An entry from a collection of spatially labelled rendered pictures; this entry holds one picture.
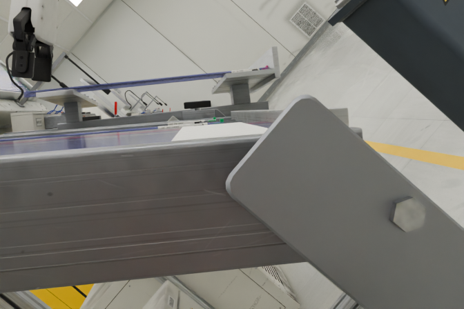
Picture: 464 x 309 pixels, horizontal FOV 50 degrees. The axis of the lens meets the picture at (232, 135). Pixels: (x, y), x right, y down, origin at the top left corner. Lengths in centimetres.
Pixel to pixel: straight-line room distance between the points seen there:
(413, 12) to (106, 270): 79
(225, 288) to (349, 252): 160
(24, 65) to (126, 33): 769
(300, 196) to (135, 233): 8
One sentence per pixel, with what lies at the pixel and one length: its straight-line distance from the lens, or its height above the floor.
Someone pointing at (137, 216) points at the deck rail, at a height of 77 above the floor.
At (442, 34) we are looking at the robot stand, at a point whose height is 54.
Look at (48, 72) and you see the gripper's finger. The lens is 91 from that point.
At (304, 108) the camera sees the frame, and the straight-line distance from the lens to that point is 19.
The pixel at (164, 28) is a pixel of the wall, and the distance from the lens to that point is 845.
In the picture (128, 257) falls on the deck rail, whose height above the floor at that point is 76.
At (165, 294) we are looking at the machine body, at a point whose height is 62.
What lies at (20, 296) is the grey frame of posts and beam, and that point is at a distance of 104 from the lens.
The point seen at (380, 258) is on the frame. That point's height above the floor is 69.
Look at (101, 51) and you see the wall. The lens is 852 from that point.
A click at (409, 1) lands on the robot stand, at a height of 63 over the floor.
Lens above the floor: 78
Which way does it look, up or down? 5 degrees down
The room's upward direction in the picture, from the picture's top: 49 degrees counter-clockwise
